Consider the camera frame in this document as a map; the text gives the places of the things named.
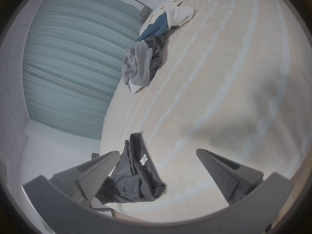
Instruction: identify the blue-green curtain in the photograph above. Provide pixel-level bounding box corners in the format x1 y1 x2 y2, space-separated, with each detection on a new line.
23 68 115 141
23 0 144 98

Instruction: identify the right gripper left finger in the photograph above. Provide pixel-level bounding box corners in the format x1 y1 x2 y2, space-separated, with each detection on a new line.
49 150 121 202

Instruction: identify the grey bedside table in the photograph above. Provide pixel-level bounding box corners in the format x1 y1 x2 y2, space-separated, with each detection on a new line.
140 7 153 22

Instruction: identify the white garment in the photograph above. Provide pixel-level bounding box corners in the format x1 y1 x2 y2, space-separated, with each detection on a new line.
166 6 196 28

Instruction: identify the white printed pillow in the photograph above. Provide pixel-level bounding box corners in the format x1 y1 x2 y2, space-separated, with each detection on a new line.
146 0 186 25

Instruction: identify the dark grey garment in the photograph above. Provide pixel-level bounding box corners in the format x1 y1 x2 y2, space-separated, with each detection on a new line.
144 34 169 80

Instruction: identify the dark blue garment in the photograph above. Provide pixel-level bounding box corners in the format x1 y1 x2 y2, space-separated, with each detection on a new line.
137 12 170 41

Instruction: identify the bed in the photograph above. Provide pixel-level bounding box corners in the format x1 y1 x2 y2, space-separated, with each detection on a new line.
100 0 309 226

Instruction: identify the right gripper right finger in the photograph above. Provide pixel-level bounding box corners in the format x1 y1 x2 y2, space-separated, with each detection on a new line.
196 148 265 202

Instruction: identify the black T-shirt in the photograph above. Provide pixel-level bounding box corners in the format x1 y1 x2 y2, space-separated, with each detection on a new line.
94 133 167 204

